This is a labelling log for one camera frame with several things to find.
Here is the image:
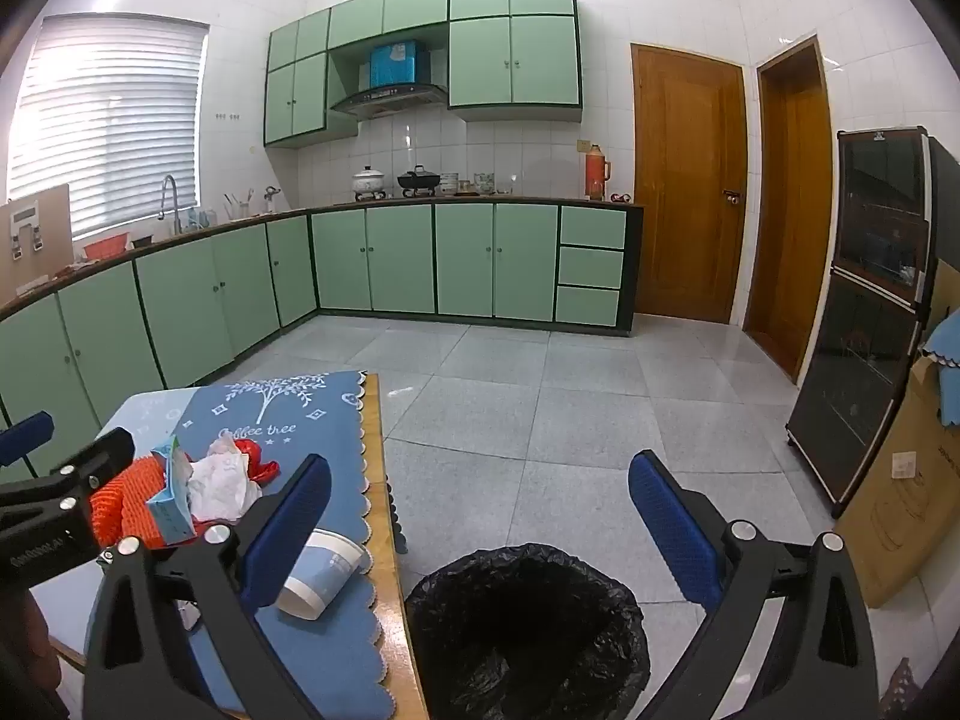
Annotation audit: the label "green wall cabinets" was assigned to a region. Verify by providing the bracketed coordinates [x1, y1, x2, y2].
[264, 0, 584, 149]

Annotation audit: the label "light blue small carton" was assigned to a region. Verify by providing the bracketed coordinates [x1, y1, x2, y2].
[145, 439, 200, 545]

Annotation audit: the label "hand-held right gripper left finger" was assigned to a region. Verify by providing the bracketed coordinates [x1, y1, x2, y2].
[82, 454, 335, 720]

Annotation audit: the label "red thermos flask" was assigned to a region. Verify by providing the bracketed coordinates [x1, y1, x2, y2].
[583, 143, 610, 201]

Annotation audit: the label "wooden door with handle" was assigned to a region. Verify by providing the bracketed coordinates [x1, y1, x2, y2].
[630, 43, 749, 326]

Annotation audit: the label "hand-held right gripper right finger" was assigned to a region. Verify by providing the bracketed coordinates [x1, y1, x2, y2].
[627, 450, 880, 720]

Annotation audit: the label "blue scalloped table mat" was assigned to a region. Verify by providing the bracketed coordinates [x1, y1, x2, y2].
[127, 371, 398, 720]

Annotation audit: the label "green base cabinets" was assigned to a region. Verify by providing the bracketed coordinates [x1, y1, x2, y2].
[0, 199, 644, 485]

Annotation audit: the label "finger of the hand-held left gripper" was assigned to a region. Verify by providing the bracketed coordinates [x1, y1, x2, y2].
[0, 427, 136, 535]
[0, 411, 55, 467]

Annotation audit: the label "bin with black bag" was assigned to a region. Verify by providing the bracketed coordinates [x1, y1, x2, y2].
[403, 544, 652, 720]

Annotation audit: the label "blue scalloped cloth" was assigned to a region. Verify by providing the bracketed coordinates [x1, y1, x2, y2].
[921, 315, 960, 428]

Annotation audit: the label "person's left forearm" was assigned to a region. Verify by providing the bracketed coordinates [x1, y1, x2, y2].
[0, 589, 57, 720]

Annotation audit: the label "large brown cardboard box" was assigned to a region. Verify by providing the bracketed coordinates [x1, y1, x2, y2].
[834, 259, 960, 608]

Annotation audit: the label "brown printed cardboard sheet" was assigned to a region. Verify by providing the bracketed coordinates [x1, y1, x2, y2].
[0, 184, 74, 305]

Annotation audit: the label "black glass-front cabinet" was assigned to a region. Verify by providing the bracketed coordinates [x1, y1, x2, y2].
[785, 127, 960, 518]

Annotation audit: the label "white tissue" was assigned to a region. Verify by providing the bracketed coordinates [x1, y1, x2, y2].
[186, 435, 263, 522]

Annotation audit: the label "range hood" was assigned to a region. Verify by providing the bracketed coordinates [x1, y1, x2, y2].
[330, 39, 449, 121]

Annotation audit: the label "orange foam mesh net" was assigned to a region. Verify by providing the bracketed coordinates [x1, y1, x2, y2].
[88, 457, 200, 552]

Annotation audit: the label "wooden table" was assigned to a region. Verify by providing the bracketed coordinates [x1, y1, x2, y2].
[362, 373, 430, 720]

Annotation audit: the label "steel sink faucet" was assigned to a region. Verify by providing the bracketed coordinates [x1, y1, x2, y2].
[157, 175, 183, 235]

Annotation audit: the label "black wok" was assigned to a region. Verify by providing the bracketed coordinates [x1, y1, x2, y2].
[397, 165, 442, 198]

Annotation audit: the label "light blue tablecloth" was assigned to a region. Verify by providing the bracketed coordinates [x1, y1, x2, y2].
[30, 388, 207, 672]

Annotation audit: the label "white and blue paper cup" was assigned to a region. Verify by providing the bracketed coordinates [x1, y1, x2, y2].
[277, 529, 370, 621]

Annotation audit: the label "red plastic bag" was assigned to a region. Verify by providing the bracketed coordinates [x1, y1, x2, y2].
[238, 441, 280, 482]

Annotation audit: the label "white window blind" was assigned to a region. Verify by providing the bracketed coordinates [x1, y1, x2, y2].
[7, 13, 209, 241]

